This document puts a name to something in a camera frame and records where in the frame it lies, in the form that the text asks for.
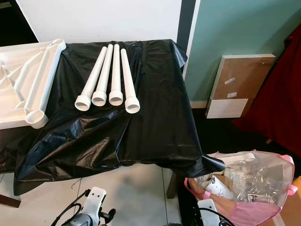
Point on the white plastic table leg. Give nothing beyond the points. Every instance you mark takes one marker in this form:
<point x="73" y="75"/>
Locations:
<point x="115" y="77"/>
<point x="91" y="80"/>
<point x="103" y="77"/>
<point x="129" y="80"/>

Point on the white plastic table top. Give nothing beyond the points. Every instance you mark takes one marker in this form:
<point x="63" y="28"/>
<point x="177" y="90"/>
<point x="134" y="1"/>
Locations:
<point x="23" y="80"/>

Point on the black plastic cover sheet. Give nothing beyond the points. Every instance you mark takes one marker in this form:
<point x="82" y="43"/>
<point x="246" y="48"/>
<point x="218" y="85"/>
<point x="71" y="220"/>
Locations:
<point x="169" y="108"/>

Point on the pink plastic bag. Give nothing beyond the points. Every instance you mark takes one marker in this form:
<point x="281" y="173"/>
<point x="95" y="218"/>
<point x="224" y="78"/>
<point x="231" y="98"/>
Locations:
<point x="249" y="214"/>

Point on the clear plastic packaging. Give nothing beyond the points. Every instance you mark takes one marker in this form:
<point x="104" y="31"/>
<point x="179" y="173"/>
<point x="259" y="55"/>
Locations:
<point x="258" y="176"/>

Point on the flat brown and white box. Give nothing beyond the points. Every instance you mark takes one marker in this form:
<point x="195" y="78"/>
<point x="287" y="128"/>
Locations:
<point x="240" y="77"/>

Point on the dark red fabric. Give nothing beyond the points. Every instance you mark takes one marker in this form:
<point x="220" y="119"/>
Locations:
<point x="277" y="94"/>

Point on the black door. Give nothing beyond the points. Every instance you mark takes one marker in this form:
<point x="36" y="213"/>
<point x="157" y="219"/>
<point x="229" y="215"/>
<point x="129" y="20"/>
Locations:
<point x="14" y="26"/>

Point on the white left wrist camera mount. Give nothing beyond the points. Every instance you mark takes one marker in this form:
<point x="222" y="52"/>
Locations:
<point x="95" y="197"/>

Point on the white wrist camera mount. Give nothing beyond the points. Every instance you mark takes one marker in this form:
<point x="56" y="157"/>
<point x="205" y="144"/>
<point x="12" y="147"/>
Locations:
<point x="208" y="212"/>
<point x="95" y="197"/>

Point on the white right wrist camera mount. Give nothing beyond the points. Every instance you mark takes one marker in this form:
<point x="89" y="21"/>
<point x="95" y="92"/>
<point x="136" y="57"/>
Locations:
<point x="208" y="212"/>

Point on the black vertical wall post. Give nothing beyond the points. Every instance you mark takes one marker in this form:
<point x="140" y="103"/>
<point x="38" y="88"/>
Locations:
<point x="186" y="21"/>

